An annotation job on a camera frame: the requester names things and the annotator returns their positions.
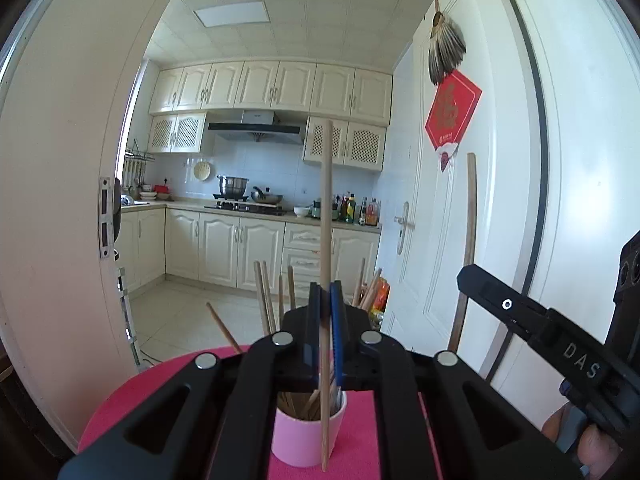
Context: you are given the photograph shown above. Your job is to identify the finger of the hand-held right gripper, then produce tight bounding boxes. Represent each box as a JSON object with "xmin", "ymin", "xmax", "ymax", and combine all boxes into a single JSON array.
[{"xmin": 456, "ymin": 264, "xmax": 550, "ymax": 347}]

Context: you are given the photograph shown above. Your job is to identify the pale single chopstick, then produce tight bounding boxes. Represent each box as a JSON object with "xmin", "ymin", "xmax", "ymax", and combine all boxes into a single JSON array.
[{"xmin": 320, "ymin": 120, "xmax": 335, "ymax": 472}]

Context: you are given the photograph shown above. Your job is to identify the silver door handle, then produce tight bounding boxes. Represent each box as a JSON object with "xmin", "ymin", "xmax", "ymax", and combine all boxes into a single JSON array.
[{"xmin": 394, "ymin": 201, "xmax": 416, "ymax": 256}]

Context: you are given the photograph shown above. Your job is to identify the steel cooking pot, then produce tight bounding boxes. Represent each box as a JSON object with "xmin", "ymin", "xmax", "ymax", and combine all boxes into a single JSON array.
[{"xmin": 216, "ymin": 175, "xmax": 250, "ymax": 197}]

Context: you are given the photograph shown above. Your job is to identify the bunch of wooden chopsticks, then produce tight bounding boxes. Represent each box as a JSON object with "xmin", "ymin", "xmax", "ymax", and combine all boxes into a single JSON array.
[{"xmin": 206, "ymin": 258, "xmax": 383, "ymax": 421}]

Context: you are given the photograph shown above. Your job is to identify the hanging utensil rack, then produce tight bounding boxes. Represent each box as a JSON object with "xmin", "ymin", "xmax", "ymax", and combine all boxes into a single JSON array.
[{"xmin": 124, "ymin": 139, "xmax": 156, "ymax": 196}]

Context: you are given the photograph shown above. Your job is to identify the dark wok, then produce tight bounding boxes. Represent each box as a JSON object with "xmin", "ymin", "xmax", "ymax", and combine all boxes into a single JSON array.
[{"xmin": 251, "ymin": 186, "xmax": 284, "ymax": 206}]

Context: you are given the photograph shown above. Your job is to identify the feather fan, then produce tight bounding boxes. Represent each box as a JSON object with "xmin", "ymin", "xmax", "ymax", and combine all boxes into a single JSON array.
[{"xmin": 427, "ymin": 0, "xmax": 468, "ymax": 86}]

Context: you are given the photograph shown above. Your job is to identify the orange snack bag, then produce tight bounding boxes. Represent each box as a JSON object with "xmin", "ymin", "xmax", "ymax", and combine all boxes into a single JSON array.
[{"xmin": 370, "ymin": 280, "xmax": 391, "ymax": 313}]

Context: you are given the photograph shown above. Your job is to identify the cream lattice door cabinet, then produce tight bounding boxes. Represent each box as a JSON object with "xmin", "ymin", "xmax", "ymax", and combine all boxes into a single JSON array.
[
  {"xmin": 303, "ymin": 116, "xmax": 387, "ymax": 171},
  {"xmin": 147, "ymin": 111, "xmax": 207, "ymax": 154}
]

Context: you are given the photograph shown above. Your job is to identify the cream upper kitchen cabinets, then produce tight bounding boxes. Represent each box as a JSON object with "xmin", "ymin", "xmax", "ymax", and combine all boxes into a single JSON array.
[{"xmin": 148, "ymin": 60, "xmax": 393, "ymax": 128}]

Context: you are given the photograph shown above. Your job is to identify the pink round table cover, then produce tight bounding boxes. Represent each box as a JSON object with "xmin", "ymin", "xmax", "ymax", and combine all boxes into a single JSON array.
[{"xmin": 77, "ymin": 345, "xmax": 441, "ymax": 480}]

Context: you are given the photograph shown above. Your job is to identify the row of condiment bottles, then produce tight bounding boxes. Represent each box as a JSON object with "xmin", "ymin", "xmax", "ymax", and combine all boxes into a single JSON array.
[{"xmin": 332, "ymin": 191, "xmax": 381, "ymax": 227}]

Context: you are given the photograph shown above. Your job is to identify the black range hood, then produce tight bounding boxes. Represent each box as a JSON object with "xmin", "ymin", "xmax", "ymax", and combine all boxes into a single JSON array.
[{"xmin": 207, "ymin": 110, "xmax": 305, "ymax": 146}]

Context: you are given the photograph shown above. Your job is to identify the gas stove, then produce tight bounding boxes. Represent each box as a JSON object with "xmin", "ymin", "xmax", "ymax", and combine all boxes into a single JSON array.
[{"xmin": 204, "ymin": 199, "xmax": 288, "ymax": 217}]

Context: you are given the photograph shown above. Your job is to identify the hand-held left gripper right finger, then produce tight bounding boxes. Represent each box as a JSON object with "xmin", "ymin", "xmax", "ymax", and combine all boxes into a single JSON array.
[{"xmin": 329, "ymin": 281, "xmax": 583, "ymax": 480}]

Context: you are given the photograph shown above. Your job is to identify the dark brown single chopstick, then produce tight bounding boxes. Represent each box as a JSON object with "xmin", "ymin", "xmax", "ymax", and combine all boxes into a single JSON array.
[{"xmin": 447, "ymin": 152, "xmax": 478, "ymax": 353}]

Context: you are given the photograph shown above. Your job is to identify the cream kitchen cabinets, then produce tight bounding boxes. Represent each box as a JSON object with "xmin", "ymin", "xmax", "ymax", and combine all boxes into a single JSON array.
[
  {"xmin": 120, "ymin": 207, "xmax": 382, "ymax": 301},
  {"xmin": 148, "ymin": 60, "xmax": 393, "ymax": 128}
]

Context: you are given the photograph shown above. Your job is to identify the ceiling light panel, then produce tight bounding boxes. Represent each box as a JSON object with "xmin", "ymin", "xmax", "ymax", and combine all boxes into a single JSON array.
[{"xmin": 193, "ymin": 1, "xmax": 271, "ymax": 27}]

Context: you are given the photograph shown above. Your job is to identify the person's right hand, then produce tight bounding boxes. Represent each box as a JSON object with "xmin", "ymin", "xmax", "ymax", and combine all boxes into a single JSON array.
[{"xmin": 542, "ymin": 404, "xmax": 624, "ymax": 480}]

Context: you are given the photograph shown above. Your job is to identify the pink cup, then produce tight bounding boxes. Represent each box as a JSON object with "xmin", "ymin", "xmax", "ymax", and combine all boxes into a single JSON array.
[{"xmin": 271, "ymin": 390, "xmax": 347, "ymax": 467}]

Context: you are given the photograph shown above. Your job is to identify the red wall poster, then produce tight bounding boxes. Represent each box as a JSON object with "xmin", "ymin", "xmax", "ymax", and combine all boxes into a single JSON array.
[{"xmin": 424, "ymin": 70, "xmax": 483, "ymax": 173}]

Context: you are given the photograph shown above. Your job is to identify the cream lower kitchen cabinets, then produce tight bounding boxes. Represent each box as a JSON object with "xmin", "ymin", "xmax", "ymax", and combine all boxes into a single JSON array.
[{"xmin": 120, "ymin": 207, "xmax": 382, "ymax": 301}]

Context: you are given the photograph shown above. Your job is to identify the white door with handle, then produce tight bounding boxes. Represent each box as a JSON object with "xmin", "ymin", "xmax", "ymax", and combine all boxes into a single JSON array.
[{"xmin": 382, "ymin": 0, "xmax": 640, "ymax": 431}]

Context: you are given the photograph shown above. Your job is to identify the white door with lock plate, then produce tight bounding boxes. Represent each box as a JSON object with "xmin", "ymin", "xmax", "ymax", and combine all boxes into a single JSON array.
[{"xmin": 0, "ymin": 0, "xmax": 196, "ymax": 441}]

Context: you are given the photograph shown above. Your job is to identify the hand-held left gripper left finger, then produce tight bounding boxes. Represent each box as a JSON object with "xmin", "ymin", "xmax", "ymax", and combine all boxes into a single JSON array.
[{"xmin": 59, "ymin": 282, "xmax": 323, "ymax": 480}]

